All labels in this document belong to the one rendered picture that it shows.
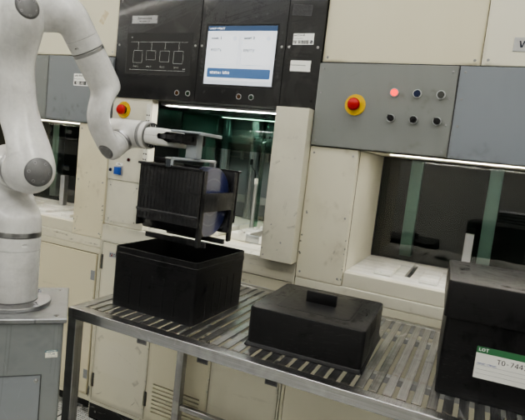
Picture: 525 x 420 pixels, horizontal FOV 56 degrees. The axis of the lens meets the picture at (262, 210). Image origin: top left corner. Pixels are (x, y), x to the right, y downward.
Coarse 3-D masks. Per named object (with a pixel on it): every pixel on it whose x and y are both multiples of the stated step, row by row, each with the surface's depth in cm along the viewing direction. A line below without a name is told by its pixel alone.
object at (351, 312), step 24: (288, 288) 141; (312, 288) 144; (264, 312) 120; (288, 312) 118; (312, 312) 120; (336, 312) 122; (360, 312) 125; (264, 336) 120; (288, 336) 118; (312, 336) 115; (336, 336) 113; (360, 336) 111; (312, 360) 115; (336, 360) 114; (360, 360) 112
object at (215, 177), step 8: (216, 168) 140; (208, 176) 137; (216, 176) 141; (224, 176) 145; (208, 184) 138; (216, 184) 142; (224, 184) 146; (208, 192) 139; (216, 192) 142; (208, 216) 141; (216, 216) 144; (224, 216) 149; (208, 224) 141; (216, 224) 145; (208, 232) 142
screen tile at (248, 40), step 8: (248, 40) 176; (256, 40) 175; (264, 40) 173; (272, 40) 172; (264, 48) 173; (248, 56) 176; (256, 56) 175; (264, 56) 174; (240, 64) 178; (248, 64) 176; (256, 64) 175; (264, 64) 174
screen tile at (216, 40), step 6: (216, 36) 181; (222, 36) 180; (228, 36) 179; (210, 42) 182; (216, 42) 181; (222, 42) 180; (228, 42) 179; (234, 42) 178; (234, 48) 178; (210, 54) 183; (216, 54) 182; (222, 54) 180; (228, 54) 179; (234, 54) 178; (210, 60) 183; (216, 60) 182; (222, 60) 181; (228, 60) 180; (234, 60) 179
